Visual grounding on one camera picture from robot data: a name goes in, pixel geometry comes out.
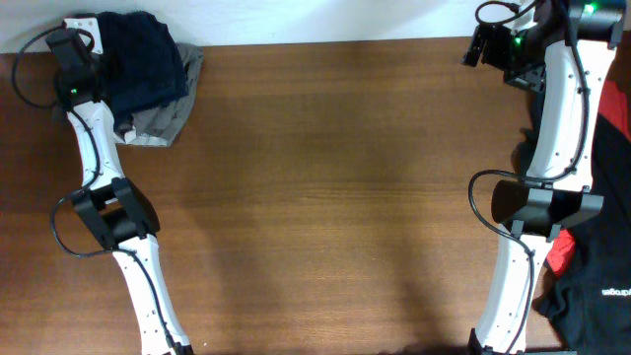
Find dark blue shorts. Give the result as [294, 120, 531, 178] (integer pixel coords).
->
[93, 11, 188, 132]

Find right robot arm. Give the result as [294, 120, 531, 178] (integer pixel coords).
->
[462, 0, 627, 354]

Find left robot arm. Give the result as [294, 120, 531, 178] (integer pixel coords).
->
[45, 26, 193, 354]

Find grey folded shorts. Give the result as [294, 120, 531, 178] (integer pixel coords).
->
[114, 43, 204, 147]

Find red garment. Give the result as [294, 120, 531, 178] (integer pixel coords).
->
[546, 80, 630, 278]

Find black garment with logo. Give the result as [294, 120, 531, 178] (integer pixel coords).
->
[535, 114, 630, 355]

